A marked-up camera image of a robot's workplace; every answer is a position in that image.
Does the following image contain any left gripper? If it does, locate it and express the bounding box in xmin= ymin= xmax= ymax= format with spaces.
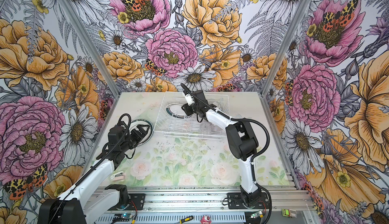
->
xmin=121 ymin=124 xmax=150 ymax=152

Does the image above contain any white plate cloud emblem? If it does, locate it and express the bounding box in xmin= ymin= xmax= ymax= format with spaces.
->
xmin=130 ymin=119 xmax=154 ymax=147

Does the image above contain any green rimmed plate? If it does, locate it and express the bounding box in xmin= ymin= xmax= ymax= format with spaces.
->
xmin=166 ymin=103 xmax=186 ymax=119

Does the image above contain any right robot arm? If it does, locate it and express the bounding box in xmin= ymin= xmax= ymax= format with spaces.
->
xmin=181 ymin=100 xmax=261 ymax=207

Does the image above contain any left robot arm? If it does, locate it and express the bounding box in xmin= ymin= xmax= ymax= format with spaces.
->
xmin=37 ymin=123 xmax=153 ymax=224

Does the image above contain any small pink white object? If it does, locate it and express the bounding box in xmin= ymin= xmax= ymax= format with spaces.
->
xmin=109 ymin=171 xmax=126 ymax=181

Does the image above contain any pink round object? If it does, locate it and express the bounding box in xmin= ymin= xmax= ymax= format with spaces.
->
xmin=200 ymin=215 xmax=212 ymax=224

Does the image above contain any small green display device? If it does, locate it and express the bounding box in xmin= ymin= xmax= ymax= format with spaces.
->
xmin=282 ymin=208 xmax=297 ymax=218

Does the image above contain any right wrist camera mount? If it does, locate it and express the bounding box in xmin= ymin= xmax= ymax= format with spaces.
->
xmin=183 ymin=93 xmax=194 ymax=106

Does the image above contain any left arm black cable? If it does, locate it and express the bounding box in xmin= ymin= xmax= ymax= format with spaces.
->
xmin=54 ymin=113 xmax=136 ymax=215

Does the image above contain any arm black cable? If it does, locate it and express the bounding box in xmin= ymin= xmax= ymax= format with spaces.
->
xmin=54 ymin=113 xmax=136 ymax=215
xmin=180 ymin=83 xmax=270 ymax=164

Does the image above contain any white wire dish rack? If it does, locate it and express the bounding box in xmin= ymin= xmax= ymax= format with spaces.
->
xmin=155 ymin=92 xmax=226 ymax=140

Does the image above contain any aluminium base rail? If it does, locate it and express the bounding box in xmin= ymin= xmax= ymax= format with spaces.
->
xmin=57 ymin=187 xmax=314 ymax=214

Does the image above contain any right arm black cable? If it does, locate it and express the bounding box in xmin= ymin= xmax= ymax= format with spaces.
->
xmin=180 ymin=83 xmax=270 ymax=164

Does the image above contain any yellow handled screwdriver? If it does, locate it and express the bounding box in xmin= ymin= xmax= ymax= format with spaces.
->
xmin=175 ymin=215 xmax=194 ymax=224

